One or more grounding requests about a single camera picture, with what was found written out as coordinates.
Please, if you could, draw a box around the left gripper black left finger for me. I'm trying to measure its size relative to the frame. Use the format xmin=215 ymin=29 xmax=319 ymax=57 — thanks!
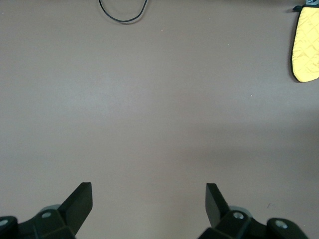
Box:
xmin=0 ymin=182 xmax=93 ymax=239

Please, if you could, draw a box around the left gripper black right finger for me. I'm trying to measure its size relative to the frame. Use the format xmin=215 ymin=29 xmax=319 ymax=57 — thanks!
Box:
xmin=198 ymin=183 xmax=310 ymax=239

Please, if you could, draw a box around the yellow quilted oven mitt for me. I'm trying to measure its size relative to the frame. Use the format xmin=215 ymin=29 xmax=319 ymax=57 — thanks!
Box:
xmin=289 ymin=4 xmax=319 ymax=83

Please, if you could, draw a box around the black looped cable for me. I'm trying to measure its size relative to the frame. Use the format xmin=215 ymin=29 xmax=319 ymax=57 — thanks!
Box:
xmin=98 ymin=0 xmax=148 ymax=24

